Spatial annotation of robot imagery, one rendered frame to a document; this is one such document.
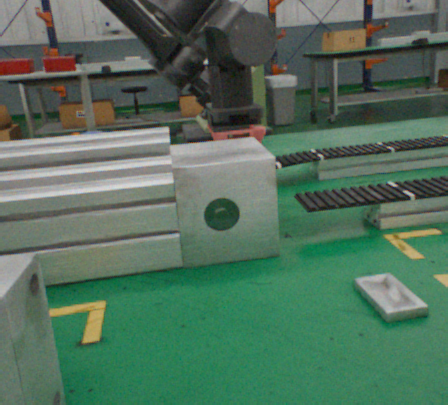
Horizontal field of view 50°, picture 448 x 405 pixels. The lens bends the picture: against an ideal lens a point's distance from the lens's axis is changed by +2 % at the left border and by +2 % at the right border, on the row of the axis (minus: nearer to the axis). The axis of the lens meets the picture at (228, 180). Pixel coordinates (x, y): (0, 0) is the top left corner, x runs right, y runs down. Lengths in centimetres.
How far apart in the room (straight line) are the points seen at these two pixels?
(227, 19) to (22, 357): 39
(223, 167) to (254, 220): 6
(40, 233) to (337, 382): 26
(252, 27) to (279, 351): 35
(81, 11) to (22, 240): 786
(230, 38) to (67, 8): 776
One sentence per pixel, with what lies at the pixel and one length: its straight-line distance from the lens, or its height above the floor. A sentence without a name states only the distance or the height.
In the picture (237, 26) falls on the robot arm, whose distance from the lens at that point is 54.
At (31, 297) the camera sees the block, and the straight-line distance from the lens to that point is 26.
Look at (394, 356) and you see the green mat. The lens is 33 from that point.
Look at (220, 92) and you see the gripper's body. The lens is 61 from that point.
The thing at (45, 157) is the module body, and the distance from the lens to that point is 61.
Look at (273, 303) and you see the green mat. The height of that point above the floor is 78.
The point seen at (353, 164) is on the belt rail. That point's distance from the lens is 69.
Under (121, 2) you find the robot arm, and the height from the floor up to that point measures 106.
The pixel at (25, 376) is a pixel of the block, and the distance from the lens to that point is 26.
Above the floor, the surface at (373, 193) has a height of 81.
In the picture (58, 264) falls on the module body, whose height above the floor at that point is 80.
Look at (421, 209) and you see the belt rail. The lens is 52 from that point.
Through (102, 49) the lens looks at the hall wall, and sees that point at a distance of 818.
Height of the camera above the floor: 97
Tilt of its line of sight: 16 degrees down
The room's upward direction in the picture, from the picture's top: 5 degrees counter-clockwise
